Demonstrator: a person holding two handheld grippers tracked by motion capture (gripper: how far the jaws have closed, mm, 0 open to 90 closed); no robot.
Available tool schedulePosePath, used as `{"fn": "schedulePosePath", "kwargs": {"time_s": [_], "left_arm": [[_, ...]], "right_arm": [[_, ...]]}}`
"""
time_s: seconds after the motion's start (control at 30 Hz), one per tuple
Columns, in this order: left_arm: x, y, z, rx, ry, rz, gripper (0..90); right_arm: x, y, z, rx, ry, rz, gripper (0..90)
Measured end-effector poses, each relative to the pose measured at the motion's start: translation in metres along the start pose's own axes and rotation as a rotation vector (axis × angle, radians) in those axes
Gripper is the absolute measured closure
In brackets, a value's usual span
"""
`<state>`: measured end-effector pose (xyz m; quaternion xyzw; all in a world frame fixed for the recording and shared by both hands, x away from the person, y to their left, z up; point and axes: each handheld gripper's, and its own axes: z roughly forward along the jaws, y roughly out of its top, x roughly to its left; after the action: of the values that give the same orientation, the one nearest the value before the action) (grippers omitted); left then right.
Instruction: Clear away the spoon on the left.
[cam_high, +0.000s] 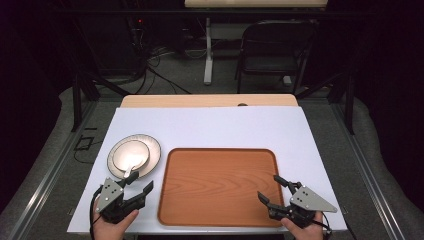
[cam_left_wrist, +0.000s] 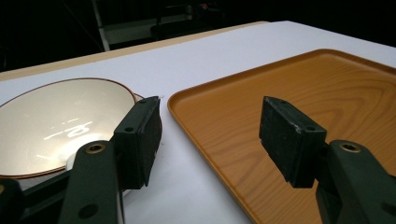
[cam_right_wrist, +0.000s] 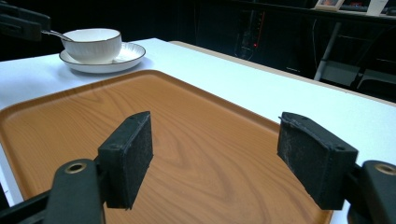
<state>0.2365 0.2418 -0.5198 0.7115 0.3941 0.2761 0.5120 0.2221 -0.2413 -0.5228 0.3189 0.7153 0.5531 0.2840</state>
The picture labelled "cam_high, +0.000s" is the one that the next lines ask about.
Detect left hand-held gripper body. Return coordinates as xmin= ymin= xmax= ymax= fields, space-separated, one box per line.
xmin=94 ymin=177 xmax=147 ymax=225

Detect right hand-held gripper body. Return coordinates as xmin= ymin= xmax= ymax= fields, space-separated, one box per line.
xmin=268 ymin=185 xmax=339 ymax=230

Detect white bowl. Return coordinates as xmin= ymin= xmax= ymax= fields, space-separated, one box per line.
xmin=111 ymin=139 xmax=151 ymax=173

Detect white round plate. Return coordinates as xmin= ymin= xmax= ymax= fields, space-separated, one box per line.
xmin=106 ymin=133 xmax=162 ymax=180

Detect person's right hand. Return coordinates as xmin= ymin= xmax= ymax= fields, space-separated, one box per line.
xmin=280 ymin=211 xmax=324 ymax=240

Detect person's left hand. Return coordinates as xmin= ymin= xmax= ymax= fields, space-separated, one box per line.
xmin=93 ymin=198 xmax=140 ymax=240

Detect wooden tray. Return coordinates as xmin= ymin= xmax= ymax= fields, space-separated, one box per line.
xmin=157 ymin=147 xmax=286 ymax=228

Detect white board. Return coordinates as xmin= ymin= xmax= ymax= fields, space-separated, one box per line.
xmin=66 ymin=105 xmax=348 ymax=234

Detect black metal stand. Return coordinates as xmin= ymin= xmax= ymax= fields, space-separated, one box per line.
xmin=70 ymin=70 xmax=132 ymax=133
xmin=294 ymin=70 xmax=356 ymax=136

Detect light wooden table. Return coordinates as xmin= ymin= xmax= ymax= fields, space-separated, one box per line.
xmin=119 ymin=93 xmax=299 ymax=108

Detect black folding chair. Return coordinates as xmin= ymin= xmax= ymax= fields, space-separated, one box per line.
xmin=234 ymin=20 xmax=318 ymax=95

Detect white desk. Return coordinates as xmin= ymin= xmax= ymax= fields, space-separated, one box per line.
xmin=184 ymin=0 xmax=329 ymax=86

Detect left hand-held gripper cable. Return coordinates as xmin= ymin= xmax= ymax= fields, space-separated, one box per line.
xmin=88 ymin=185 xmax=104 ymax=240

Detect hand-held gripper cable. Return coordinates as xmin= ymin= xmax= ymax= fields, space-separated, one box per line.
xmin=311 ymin=211 xmax=334 ymax=240
xmin=88 ymin=185 xmax=104 ymax=240

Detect right hand-held gripper cable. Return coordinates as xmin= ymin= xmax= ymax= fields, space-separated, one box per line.
xmin=311 ymin=211 xmax=334 ymax=240

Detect metal floor rail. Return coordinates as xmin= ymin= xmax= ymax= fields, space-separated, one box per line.
xmin=6 ymin=99 xmax=98 ymax=240
xmin=329 ymin=99 xmax=407 ymax=240

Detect black floor cables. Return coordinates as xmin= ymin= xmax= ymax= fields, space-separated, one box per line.
xmin=131 ymin=44 xmax=208 ymax=96

